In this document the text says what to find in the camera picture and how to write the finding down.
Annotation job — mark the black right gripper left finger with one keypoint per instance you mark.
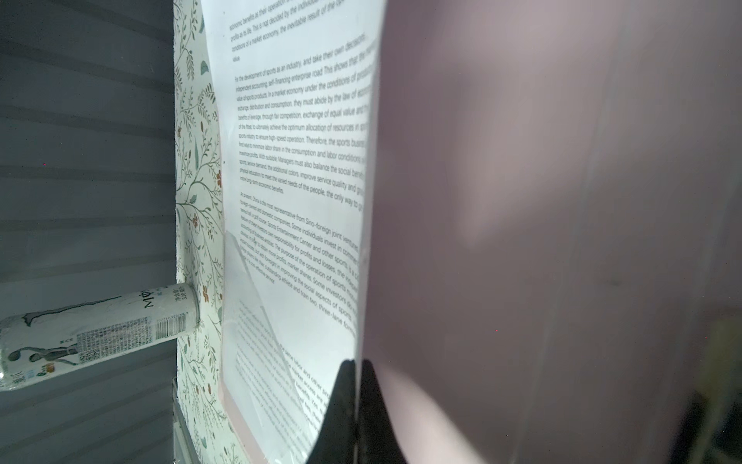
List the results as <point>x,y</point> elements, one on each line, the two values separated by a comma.
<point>336,441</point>

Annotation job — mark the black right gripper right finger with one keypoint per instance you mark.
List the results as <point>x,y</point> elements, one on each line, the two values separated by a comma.
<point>376,440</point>

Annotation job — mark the pink file folder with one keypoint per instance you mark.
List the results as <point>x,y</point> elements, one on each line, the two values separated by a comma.
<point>554,270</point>

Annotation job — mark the printed white paper sheet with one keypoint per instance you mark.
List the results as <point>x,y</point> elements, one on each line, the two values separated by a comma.
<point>296,89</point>

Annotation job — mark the white beverage can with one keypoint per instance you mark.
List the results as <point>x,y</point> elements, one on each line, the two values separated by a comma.
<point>40,345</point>

